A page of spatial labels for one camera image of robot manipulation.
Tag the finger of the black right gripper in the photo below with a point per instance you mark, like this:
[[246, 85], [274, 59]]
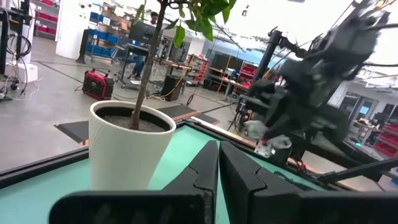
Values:
[[292, 133], [258, 107]]

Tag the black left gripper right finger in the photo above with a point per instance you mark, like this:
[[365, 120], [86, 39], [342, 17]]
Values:
[[248, 193]]

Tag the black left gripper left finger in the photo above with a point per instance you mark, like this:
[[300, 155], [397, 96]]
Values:
[[186, 205]]

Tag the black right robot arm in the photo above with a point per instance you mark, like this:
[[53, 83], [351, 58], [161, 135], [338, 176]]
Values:
[[351, 40]]

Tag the white ribbed plant pot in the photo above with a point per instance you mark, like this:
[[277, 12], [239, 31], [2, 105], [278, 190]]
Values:
[[124, 155]]

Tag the black floor bin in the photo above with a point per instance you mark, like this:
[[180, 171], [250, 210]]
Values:
[[172, 88]]

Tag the stacked red storage bins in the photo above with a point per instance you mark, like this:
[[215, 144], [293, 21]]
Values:
[[387, 140]]

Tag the green leafy potted tree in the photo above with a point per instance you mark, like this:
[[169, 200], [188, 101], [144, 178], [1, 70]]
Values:
[[146, 77]]

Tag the person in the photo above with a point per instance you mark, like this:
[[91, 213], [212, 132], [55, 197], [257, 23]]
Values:
[[138, 65]]

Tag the black computer monitor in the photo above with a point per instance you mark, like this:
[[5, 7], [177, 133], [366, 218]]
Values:
[[141, 32]]

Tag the red portable generator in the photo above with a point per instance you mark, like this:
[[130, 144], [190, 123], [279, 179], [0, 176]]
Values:
[[98, 84]]

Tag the green table mat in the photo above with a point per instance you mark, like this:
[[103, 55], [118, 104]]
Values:
[[31, 199]]

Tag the blue bin shelf rack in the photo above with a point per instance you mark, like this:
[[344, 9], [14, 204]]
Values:
[[102, 40]]

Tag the red bin shelf rack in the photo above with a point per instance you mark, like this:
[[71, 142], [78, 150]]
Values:
[[45, 18]]

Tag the silver metal bracket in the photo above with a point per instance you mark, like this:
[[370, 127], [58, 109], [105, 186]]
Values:
[[264, 149]]

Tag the black upright frame post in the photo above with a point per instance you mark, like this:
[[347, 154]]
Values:
[[267, 56]]

